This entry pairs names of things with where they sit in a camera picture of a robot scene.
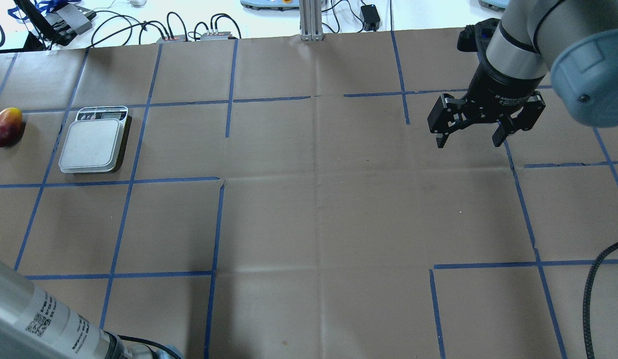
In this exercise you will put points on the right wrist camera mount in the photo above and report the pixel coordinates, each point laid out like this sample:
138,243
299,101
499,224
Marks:
476,38

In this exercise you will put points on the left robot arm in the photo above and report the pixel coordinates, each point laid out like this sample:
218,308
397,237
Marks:
36,325

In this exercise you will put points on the black power adapter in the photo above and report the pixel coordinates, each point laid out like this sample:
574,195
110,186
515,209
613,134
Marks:
370,17

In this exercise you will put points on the white digital kitchen scale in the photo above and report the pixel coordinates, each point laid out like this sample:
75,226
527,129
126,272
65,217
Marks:
94,139

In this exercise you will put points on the red yellow mango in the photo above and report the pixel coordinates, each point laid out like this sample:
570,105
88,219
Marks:
11,123

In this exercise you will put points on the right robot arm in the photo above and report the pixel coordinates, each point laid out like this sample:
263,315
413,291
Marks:
575,42

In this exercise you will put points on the aluminium frame post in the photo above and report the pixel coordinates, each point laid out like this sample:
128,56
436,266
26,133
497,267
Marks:
311,20

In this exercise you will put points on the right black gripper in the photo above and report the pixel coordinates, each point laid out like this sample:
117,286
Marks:
499,89

